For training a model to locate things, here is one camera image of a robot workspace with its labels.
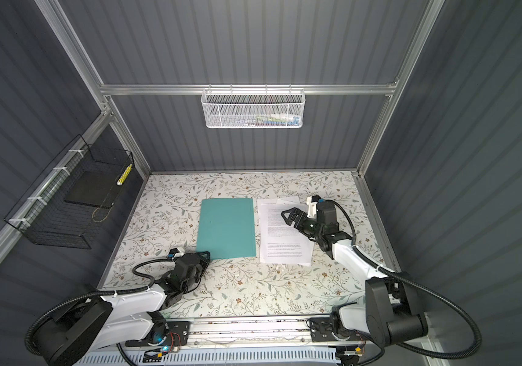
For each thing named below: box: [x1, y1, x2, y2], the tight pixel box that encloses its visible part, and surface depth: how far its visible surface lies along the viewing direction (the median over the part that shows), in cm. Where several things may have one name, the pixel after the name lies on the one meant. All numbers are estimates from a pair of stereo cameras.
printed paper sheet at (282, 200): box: [262, 195, 301, 205], surface depth 111 cm
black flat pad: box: [63, 170, 123, 208], surface depth 78 cm
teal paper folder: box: [196, 197, 256, 261], surface depth 101 cm
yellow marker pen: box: [116, 163, 133, 186], surface depth 82 cm
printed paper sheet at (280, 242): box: [259, 202, 316, 264], surface depth 96 cm
